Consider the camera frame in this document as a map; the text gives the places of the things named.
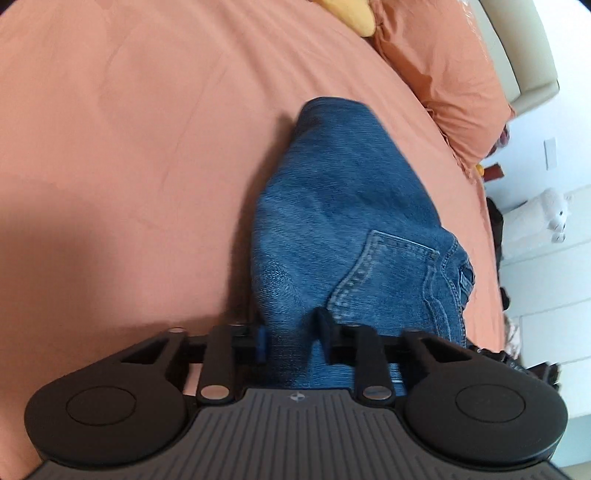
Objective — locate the beige padded headboard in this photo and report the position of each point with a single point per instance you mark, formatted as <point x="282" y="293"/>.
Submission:
<point x="517" y="50"/>

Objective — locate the white wall switch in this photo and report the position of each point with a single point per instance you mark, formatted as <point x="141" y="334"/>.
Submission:
<point x="551" y="153"/>

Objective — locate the white plush lamb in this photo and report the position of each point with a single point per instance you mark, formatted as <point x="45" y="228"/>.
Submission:
<point x="556" y="212"/>

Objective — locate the orange bed sheet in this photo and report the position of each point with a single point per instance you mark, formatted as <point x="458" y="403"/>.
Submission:
<point x="138" y="138"/>

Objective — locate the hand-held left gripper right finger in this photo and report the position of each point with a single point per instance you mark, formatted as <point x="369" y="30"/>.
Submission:
<point x="324" y="333"/>

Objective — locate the small orange pillow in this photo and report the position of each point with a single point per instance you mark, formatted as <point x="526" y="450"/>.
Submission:
<point x="438" y="69"/>

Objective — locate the yellow plush toy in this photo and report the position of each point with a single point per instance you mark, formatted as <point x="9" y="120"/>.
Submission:
<point x="350" y="14"/>

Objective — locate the dark cloth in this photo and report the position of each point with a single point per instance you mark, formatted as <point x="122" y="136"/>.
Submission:
<point x="496" y="226"/>

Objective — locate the blue denim pants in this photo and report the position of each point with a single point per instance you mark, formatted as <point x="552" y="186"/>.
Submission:
<point x="341" y="217"/>

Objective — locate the white dresser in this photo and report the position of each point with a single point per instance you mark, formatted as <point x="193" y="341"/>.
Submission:
<point x="545" y="286"/>

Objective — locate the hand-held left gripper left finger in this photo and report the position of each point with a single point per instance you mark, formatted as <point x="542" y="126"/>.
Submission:
<point x="261" y="345"/>

